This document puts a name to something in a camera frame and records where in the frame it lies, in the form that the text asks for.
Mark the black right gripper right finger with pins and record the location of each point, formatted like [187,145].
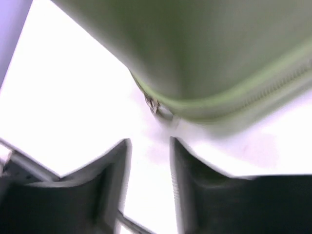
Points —
[207,201]

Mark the green hard-shell suitcase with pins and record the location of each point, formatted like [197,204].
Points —
[206,60]

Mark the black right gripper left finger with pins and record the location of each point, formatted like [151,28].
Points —
[83,202]

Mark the aluminium rail front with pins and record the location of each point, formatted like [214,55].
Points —
[21,167]

